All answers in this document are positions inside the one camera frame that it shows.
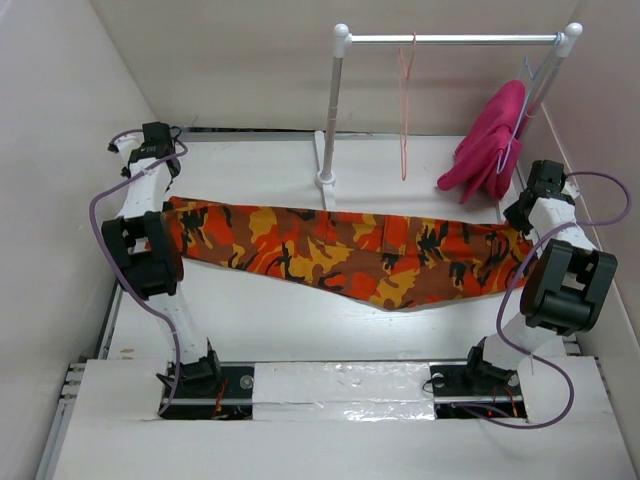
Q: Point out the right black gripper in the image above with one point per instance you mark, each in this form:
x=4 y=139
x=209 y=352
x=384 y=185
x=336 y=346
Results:
x=514 y=214

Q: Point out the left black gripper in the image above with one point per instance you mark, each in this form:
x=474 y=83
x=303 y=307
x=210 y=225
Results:
x=125 y=172

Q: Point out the orange camouflage trousers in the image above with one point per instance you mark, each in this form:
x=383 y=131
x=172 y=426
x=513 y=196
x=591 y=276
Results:
x=388 y=261

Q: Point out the pink wire hanger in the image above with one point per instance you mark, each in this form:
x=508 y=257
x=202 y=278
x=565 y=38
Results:
x=405 y=70

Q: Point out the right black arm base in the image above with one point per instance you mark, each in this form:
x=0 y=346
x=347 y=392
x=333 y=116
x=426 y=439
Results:
x=463 y=387

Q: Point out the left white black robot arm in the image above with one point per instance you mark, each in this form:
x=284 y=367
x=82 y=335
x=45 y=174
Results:
x=139 y=241

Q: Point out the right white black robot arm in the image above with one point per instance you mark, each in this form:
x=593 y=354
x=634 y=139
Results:
x=566 y=285

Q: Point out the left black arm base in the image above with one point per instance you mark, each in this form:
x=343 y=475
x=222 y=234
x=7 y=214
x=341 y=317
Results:
x=215 y=390

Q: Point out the magenta pink garment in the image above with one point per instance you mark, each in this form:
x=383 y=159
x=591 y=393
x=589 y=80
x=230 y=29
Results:
x=486 y=158

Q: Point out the white metal clothes rack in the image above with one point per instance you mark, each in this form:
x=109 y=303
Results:
x=324 y=141

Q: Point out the silver taped white panel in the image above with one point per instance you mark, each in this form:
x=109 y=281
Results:
x=342 y=391

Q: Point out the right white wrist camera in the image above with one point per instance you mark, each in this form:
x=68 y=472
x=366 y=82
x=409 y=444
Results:
x=571 y=189

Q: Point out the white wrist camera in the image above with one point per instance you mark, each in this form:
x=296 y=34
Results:
x=123 y=148
x=571 y=189

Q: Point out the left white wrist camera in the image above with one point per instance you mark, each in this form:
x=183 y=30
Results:
x=123 y=148

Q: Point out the light blue wire hanger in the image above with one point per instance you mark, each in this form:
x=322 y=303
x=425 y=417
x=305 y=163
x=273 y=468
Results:
x=533 y=77

